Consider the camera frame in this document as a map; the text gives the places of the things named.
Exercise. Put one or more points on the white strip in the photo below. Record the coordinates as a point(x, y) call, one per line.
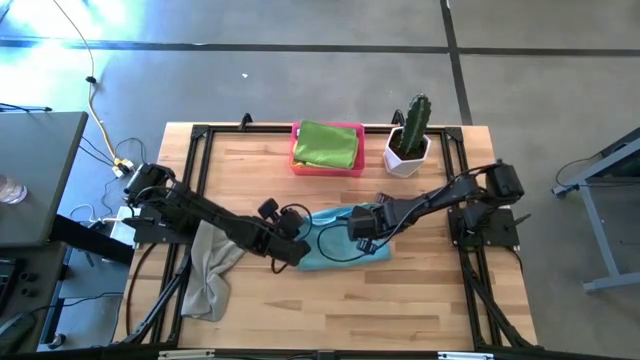
point(465, 356)
point(185, 354)

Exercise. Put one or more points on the white power adapter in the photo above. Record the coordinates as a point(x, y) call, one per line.
point(120, 227)

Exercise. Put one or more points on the bright green microfiber towel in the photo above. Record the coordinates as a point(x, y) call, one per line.
point(325, 145)

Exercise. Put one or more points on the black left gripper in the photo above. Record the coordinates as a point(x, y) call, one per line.
point(280, 245)

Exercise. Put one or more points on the white faceted plant pot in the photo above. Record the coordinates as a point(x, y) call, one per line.
point(400, 167)

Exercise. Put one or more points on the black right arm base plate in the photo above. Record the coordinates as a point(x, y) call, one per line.
point(505, 232)

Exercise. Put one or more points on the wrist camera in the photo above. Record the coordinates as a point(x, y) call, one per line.
point(367, 246)
point(269, 207)

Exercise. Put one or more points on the grey microfiber towel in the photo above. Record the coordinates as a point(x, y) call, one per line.
point(210, 280)

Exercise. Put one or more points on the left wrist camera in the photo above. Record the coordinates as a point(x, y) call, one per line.
point(269, 207)

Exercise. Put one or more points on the black desk support bar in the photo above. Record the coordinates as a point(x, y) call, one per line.
point(85, 240)

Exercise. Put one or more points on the grey desk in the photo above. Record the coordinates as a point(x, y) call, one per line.
point(35, 175)

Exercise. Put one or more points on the pink plastic bin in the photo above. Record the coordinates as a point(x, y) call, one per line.
point(361, 165)

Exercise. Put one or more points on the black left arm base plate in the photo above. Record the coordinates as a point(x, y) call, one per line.
point(155, 235)

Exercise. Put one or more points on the clear drinking glass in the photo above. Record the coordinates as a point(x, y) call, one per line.
point(10, 192)

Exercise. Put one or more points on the light blue microfiber towel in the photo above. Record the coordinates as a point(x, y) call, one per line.
point(340, 250)

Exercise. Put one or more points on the grey metal table frame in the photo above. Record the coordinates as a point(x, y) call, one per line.
point(597, 240)

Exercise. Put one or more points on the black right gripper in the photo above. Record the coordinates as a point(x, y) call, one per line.
point(370, 220)

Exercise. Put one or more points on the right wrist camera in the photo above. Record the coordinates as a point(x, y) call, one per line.
point(367, 246)

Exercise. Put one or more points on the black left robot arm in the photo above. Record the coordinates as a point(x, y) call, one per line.
point(200, 210)

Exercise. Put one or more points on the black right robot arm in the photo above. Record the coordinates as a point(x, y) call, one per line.
point(440, 195)

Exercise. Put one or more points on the black aluminium table frame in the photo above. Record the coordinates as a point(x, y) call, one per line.
point(325, 129)

